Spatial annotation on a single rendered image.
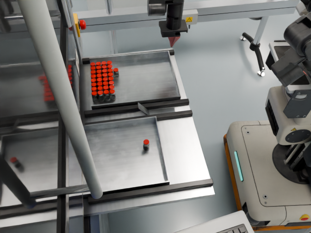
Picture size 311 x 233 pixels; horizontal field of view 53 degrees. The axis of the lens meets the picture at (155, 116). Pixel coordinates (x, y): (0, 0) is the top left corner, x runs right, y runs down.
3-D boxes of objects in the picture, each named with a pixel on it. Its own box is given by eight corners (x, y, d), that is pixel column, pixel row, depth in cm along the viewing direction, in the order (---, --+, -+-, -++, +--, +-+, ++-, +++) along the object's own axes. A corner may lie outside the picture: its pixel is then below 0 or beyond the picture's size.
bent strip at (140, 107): (139, 118, 117) (138, 108, 113) (138, 112, 119) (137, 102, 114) (175, 113, 119) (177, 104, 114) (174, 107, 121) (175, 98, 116)
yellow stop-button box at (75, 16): (63, 39, 131) (59, 25, 125) (63, 28, 135) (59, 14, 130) (81, 37, 132) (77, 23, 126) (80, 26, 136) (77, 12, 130)
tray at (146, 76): (92, 112, 119) (91, 106, 116) (90, 64, 134) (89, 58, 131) (180, 102, 122) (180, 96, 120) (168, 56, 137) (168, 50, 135)
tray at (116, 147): (62, 202, 98) (60, 198, 95) (63, 133, 113) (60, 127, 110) (169, 186, 101) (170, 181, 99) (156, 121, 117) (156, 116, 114)
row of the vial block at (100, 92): (98, 102, 121) (97, 95, 118) (96, 69, 132) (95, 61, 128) (104, 101, 121) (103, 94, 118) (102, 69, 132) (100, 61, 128)
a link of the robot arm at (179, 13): (185, 2, 107) (183, -7, 110) (165, 3, 106) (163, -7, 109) (183, 19, 112) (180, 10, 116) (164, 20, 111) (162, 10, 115)
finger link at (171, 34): (158, 41, 127) (159, 21, 119) (175, 39, 127) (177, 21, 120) (160, 52, 123) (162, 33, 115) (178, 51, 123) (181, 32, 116)
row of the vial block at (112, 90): (110, 101, 122) (109, 93, 118) (107, 68, 132) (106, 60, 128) (116, 100, 122) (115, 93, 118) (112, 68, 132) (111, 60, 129)
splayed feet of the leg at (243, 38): (257, 77, 252) (262, 65, 241) (237, 37, 281) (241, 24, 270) (266, 76, 253) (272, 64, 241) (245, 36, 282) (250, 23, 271)
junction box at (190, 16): (180, 26, 217) (181, 15, 210) (178, 21, 220) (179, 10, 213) (196, 24, 219) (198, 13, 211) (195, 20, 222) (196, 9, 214)
